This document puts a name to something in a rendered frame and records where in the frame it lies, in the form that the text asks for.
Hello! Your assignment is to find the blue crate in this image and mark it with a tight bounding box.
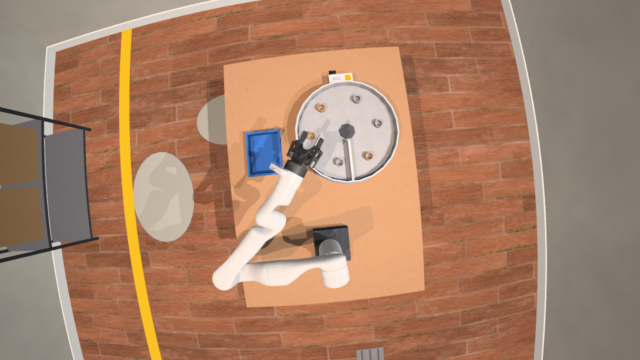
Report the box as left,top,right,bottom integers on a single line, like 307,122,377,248
245,129,284,177

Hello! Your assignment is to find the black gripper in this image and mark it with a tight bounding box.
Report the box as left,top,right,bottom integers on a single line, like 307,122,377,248
284,130,325,178

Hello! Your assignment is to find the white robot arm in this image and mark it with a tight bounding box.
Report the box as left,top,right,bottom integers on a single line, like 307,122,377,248
212,163,350,291

